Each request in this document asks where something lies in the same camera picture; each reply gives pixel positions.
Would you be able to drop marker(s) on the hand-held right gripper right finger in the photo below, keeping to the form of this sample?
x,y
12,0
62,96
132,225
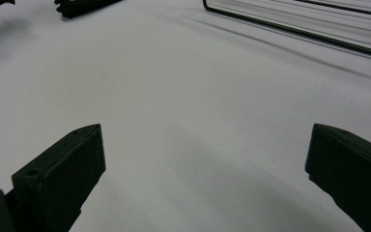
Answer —
x,y
354,174

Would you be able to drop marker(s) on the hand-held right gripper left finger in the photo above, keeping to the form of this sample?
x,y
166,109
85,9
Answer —
x,y
58,174

